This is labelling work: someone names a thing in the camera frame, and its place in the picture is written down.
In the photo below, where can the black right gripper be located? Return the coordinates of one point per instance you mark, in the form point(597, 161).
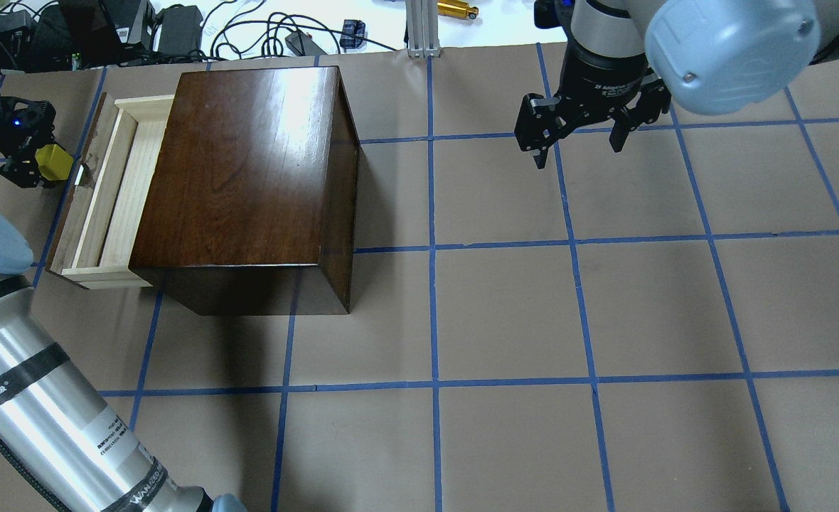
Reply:
point(603, 80)

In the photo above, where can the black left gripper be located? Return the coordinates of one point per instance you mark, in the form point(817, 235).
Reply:
point(23, 121)

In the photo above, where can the yellow cube block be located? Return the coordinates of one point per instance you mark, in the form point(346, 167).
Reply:
point(54, 163)

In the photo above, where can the light wooden drawer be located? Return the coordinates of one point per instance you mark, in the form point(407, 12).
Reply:
point(95, 235)

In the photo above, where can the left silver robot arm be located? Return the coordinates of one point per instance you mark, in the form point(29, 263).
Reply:
point(57, 431)

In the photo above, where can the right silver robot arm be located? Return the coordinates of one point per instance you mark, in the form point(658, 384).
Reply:
point(716, 57)

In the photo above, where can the gold cylindrical tool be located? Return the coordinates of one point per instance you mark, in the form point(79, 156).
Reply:
point(457, 9)

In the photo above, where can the dark wooden cabinet box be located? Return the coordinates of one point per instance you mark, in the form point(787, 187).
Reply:
point(251, 207)

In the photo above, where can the small blue black device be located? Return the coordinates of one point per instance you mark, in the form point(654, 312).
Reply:
point(352, 35)

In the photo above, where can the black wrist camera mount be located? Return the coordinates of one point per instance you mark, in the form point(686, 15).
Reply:
point(20, 117)

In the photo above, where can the aluminium frame post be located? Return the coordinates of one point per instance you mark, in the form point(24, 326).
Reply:
point(422, 29)

